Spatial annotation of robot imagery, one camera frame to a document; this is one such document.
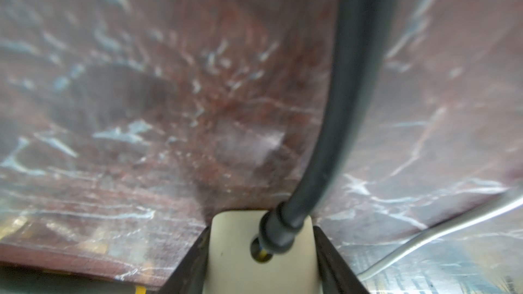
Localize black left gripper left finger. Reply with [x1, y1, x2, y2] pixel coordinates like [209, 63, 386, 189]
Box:
[157, 227, 211, 294]

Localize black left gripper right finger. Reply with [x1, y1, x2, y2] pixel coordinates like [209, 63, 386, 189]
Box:
[313, 226, 369, 294]

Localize beige power strip red sockets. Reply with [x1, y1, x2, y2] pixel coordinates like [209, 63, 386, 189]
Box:
[203, 210, 323, 294]

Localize white fan cable with plug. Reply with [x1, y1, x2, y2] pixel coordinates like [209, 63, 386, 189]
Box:
[357, 187, 523, 283]

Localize black power strip cable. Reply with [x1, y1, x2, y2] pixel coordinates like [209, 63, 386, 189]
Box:
[257, 0, 405, 255]

